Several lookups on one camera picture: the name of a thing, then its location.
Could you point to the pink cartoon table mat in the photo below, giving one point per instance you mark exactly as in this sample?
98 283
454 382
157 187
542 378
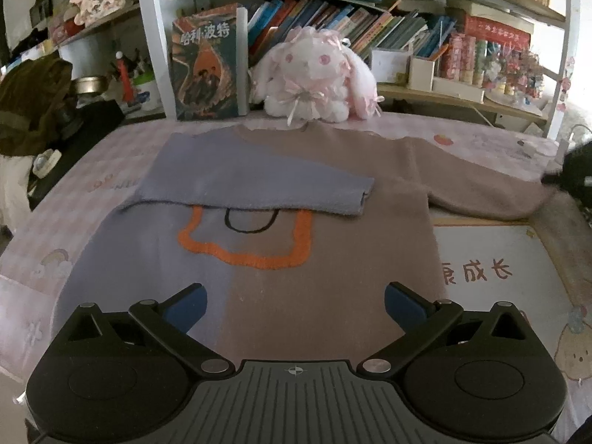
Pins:
543 265

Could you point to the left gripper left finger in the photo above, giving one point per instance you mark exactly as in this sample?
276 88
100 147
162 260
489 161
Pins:
169 322

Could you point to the white storage box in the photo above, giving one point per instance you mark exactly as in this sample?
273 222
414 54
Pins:
390 66

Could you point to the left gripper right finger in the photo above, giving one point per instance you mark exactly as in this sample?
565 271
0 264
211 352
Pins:
422 323

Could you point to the red book on shelf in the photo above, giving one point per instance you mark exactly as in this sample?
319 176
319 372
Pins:
490 30

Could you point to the brown knit garment pile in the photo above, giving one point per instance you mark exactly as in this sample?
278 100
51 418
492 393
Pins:
31 94

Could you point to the row of leaning books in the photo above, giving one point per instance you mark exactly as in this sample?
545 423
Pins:
363 26

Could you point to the white pen holder box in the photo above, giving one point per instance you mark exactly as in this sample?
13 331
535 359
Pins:
421 74

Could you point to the purple and brown sweater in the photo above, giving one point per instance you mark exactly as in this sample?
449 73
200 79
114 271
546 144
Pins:
294 234

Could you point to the pink white plush bunny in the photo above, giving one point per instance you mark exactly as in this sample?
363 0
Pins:
314 75

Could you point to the Harry Potter book box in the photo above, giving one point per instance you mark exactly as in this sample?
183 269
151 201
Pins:
209 58

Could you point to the silver metal bowl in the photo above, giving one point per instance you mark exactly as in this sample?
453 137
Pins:
89 85

